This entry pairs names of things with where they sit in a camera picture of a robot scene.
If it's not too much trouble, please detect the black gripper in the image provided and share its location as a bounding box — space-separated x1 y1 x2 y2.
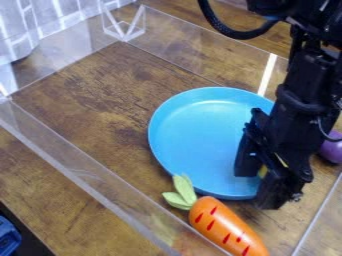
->
233 84 339 210

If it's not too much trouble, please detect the orange toy carrot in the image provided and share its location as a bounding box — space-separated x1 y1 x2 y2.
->
161 175 270 256

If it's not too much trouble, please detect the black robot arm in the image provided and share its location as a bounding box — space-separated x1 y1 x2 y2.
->
233 0 342 209

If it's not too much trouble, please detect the yellow toy lemon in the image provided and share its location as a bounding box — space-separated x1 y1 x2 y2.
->
258 165 268 179

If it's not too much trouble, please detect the purple toy eggplant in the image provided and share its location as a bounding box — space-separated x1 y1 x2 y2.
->
319 130 342 164

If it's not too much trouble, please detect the blue plastic plate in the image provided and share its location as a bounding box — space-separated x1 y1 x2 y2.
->
148 87 272 200

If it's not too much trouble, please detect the blue object at corner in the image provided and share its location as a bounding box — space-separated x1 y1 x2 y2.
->
0 215 21 256

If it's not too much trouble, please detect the white patterned curtain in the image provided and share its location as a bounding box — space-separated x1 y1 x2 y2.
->
0 0 135 66

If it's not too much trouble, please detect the clear acrylic enclosure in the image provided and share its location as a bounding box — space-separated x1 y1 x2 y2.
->
0 3 342 256

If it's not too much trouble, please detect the black corrugated cable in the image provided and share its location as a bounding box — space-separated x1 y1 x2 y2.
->
196 0 279 41

